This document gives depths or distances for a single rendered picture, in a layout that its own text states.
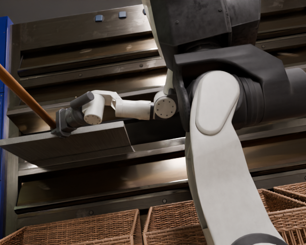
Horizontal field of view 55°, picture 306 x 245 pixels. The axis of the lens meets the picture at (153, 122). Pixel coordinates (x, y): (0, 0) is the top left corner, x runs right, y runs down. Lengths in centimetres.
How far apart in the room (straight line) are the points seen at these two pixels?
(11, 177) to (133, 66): 89
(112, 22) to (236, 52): 136
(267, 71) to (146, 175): 98
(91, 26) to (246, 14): 139
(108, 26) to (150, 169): 94
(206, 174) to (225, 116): 12
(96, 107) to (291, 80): 66
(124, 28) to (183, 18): 125
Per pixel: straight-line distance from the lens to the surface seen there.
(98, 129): 130
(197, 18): 69
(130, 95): 150
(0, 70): 89
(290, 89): 69
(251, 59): 69
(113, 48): 185
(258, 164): 157
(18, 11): 364
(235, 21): 71
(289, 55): 193
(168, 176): 150
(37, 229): 156
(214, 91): 60
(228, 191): 59
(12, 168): 172
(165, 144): 155
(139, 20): 195
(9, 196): 169
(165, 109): 104
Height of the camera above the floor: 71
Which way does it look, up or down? 21 degrees up
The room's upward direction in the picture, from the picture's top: 9 degrees counter-clockwise
